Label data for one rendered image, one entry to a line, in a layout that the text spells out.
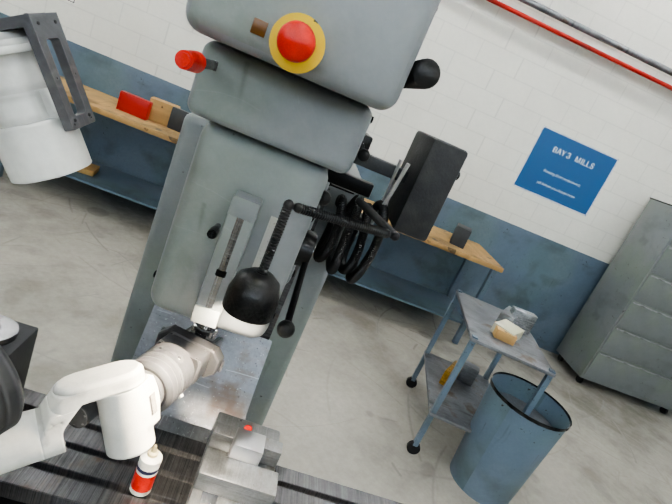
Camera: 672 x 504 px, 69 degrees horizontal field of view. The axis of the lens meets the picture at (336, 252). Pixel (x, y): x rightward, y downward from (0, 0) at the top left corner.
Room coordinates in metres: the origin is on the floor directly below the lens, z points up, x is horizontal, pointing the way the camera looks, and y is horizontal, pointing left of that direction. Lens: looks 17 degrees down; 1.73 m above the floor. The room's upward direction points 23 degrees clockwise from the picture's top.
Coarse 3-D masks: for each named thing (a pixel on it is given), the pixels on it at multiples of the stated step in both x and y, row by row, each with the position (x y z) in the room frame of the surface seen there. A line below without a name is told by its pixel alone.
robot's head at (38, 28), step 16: (16, 16) 0.36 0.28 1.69; (32, 16) 0.36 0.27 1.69; (48, 16) 0.38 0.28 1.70; (0, 32) 0.36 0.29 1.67; (16, 32) 0.37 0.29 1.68; (32, 32) 0.36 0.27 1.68; (48, 32) 0.38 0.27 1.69; (32, 48) 0.36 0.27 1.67; (48, 48) 0.37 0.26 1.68; (64, 48) 0.39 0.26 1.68; (48, 64) 0.37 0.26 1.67; (64, 64) 0.39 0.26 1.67; (48, 80) 0.37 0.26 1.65; (80, 80) 0.41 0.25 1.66; (64, 96) 0.38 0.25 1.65; (80, 96) 0.40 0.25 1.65; (64, 112) 0.38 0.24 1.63; (80, 112) 0.40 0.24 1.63; (64, 128) 0.38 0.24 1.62
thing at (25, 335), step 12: (0, 324) 0.76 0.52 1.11; (12, 324) 0.77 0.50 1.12; (24, 324) 0.80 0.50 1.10; (0, 336) 0.73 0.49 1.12; (12, 336) 0.74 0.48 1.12; (24, 336) 0.77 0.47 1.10; (36, 336) 0.81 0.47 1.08; (12, 348) 0.73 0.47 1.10; (24, 348) 0.77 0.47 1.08; (12, 360) 0.73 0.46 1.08; (24, 360) 0.78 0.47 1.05; (24, 372) 0.79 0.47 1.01; (24, 384) 0.81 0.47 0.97
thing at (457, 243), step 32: (96, 96) 4.28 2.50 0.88; (128, 96) 4.14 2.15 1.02; (160, 128) 4.11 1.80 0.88; (0, 160) 3.81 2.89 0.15; (128, 192) 4.11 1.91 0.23; (160, 192) 4.47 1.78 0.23; (480, 256) 4.56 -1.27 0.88; (384, 288) 4.50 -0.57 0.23; (416, 288) 4.92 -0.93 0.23; (480, 288) 4.51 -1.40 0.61
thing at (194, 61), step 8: (176, 56) 0.51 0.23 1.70; (184, 56) 0.51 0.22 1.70; (192, 56) 0.52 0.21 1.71; (200, 56) 0.55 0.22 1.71; (176, 64) 0.51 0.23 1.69; (184, 64) 0.51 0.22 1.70; (192, 64) 0.52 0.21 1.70; (200, 64) 0.54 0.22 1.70; (208, 64) 0.60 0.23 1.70; (216, 64) 0.65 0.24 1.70
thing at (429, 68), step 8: (416, 64) 0.62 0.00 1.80; (424, 64) 0.62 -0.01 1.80; (432, 64) 0.62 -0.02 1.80; (416, 72) 0.62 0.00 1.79; (424, 72) 0.62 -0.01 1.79; (432, 72) 0.62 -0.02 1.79; (440, 72) 0.63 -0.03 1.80; (408, 80) 0.65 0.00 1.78; (416, 80) 0.62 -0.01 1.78; (424, 80) 0.62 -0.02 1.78; (432, 80) 0.63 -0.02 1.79; (408, 88) 0.73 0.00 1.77; (416, 88) 0.66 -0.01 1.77; (424, 88) 0.63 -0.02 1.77
